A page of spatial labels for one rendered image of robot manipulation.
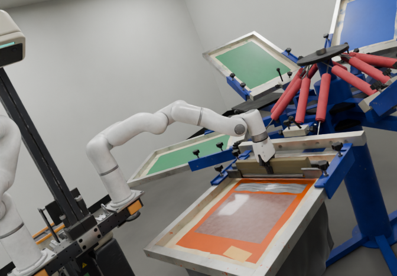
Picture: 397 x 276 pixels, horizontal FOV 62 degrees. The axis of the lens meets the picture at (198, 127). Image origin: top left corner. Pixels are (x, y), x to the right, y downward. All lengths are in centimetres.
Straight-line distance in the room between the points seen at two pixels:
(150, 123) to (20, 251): 68
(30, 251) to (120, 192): 41
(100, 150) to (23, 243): 45
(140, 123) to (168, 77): 483
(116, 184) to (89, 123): 373
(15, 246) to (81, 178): 375
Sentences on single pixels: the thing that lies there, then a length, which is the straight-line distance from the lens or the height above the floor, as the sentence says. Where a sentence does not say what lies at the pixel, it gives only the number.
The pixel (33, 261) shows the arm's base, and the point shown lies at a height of 116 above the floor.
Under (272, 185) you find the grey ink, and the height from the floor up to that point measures 96.
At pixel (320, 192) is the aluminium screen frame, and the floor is 99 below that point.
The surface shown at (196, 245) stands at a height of 96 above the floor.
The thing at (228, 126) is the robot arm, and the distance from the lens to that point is 140.
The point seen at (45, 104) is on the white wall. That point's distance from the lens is 504.
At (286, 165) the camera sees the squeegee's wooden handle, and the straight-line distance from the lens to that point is 152.
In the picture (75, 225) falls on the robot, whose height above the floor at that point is 117.
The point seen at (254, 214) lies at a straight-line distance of 140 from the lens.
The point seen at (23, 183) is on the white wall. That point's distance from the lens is 489.
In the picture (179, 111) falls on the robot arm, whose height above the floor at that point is 143.
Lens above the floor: 166
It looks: 13 degrees down
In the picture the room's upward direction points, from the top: 23 degrees counter-clockwise
